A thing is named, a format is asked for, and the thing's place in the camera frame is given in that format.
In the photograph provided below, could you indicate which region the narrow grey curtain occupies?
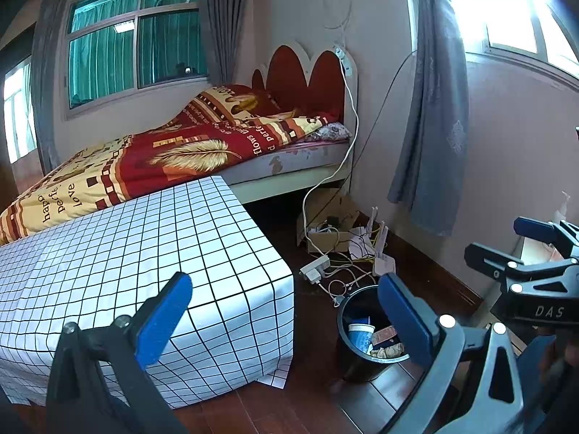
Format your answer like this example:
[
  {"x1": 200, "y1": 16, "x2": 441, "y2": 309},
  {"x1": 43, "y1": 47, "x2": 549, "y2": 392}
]
[{"x1": 199, "y1": 0, "x2": 240, "y2": 89}]

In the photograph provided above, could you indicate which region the tangle of white cables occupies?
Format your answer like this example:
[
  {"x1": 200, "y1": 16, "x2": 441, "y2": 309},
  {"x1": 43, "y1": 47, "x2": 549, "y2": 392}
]
[{"x1": 317, "y1": 253, "x2": 376, "y2": 308}]

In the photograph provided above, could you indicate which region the black trash bin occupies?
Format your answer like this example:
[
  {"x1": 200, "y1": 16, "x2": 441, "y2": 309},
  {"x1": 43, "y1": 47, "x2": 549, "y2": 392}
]
[{"x1": 337, "y1": 285, "x2": 419, "y2": 383}]

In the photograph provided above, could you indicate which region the white charger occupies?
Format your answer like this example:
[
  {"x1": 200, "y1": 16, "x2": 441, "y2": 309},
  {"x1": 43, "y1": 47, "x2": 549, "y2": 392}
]
[{"x1": 334, "y1": 45, "x2": 354, "y2": 75}]

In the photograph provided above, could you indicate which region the long white cable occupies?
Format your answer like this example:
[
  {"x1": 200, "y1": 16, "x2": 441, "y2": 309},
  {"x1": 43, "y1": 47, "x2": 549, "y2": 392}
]
[{"x1": 302, "y1": 41, "x2": 358, "y2": 258}]

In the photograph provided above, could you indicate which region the red snack packet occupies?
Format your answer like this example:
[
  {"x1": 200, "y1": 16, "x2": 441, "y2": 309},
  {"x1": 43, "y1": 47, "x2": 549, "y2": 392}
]
[{"x1": 370, "y1": 325, "x2": 399, "y2": 346}]

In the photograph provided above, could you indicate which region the beige wrapper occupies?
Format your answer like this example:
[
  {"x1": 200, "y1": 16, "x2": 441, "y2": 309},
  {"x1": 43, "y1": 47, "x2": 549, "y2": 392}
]
[{"x1": 368, "y1": 342, "x2": 405, "y2": 359}]

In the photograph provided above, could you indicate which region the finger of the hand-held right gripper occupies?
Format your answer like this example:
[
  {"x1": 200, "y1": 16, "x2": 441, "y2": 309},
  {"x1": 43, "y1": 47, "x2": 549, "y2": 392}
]
[
  {"x1": 464, "y1": 243, "x2": 539, "y2": 297},
  {"x1": 513, "y1": 216, "x2": 579, "y2": 260}
]

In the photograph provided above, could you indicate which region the thin black cable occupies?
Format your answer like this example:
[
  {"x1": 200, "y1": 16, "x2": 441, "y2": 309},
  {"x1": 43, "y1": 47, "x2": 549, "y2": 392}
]
[{"x1": 350, "y1": 50, "x2": 417, "y2": 191}]

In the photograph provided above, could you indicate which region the long grey embroidered curtain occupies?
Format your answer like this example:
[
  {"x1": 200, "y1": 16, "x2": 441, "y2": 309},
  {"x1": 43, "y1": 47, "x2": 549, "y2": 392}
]
[{"x1": 386, "y1": 0, "x2": 471, "y2": 236}]

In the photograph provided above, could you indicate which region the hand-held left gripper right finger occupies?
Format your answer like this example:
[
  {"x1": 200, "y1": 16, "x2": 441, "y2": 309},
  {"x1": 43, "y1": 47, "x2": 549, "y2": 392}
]
[{"x1": 376, "y1": 272, "x2": 525, "y2": 434}]

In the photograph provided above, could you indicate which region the white router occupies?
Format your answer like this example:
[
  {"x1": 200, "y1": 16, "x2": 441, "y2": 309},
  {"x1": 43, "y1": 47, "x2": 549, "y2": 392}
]
[{"x1": 350, "y1": 207, "x2": 396, "y2": 276}]

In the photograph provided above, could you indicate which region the blue white paper cup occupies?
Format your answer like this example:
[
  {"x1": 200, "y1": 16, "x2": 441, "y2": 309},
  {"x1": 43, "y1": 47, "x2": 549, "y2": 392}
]
[{"x1": 347, "y1": 323, "x2": 377, "y2": 354}]

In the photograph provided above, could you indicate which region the floral pillow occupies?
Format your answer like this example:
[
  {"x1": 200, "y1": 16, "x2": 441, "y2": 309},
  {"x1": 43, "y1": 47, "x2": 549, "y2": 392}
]
[{"x1": 308, "y1": 123, "x2": 354, "y2": 142}]

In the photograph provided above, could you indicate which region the white bed with red headboard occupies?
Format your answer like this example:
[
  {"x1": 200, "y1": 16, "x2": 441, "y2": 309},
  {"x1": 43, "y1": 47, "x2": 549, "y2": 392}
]
[{"x1": 228, "y1": 41, "x2": 360, "y2": 206}]

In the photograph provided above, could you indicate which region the cardboard box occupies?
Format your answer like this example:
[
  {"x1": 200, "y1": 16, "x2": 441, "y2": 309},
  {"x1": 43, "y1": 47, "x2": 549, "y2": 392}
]
[{"x1": 296, "y1": 188, "x2": 363, "y2": 254}]

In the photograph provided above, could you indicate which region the large window with green curtain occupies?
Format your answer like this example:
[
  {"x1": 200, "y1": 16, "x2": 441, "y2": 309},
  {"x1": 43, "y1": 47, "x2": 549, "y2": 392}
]
[{"x1": 63, "y1": 0, "x2": 213, "y2": 120}]

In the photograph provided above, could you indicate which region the small bright window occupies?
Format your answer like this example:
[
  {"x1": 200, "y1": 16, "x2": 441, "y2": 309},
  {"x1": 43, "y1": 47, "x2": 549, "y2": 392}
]
[{"x1": 2, "y1": 56, "x2": 39, "y2": 163}]

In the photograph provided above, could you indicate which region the white power strip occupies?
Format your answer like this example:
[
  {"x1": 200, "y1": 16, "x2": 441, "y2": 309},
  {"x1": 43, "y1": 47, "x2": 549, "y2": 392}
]
[{"x1": 300, "y1": 255, "x2": 331, "y2": 285}]

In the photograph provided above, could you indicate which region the bed with red yellow blanket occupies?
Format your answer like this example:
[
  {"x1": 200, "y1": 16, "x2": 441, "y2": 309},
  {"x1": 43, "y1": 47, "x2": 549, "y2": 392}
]
[{"x1": 0, "y1": 84, "x2": 342, "y2": 245}]

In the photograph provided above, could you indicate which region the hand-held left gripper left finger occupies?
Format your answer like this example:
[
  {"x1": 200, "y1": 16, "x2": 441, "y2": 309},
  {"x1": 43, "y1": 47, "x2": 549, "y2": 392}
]
[{"x1": 45, "y1": 271, "x2": 194, "y2": 434}]

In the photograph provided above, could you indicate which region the bright side window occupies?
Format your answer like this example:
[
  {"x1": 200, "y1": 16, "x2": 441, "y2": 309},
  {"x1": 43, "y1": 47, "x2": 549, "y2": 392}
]
[{"x1": 448, "y1": 0, "x2": 579, "y2": 77}]

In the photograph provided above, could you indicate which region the grey curtain beside small window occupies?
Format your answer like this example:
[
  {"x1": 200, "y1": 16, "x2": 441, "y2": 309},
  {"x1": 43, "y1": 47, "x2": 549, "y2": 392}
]
[{"x1": 29, "y1": 0, "x2": 73, "y2": 173}]

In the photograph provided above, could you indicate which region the table with checked cloth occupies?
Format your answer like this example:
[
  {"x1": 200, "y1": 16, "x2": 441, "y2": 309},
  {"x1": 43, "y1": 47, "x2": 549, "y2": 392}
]
[{"x1": 0, "y1": 175, "x2": 295, "y2": 410}]

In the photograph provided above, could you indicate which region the grey mattress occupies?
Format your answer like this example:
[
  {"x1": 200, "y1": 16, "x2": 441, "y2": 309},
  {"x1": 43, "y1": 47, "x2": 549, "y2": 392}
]
[{"x1": 221, "y1": 138, "x2": 351, "y2": 177}]

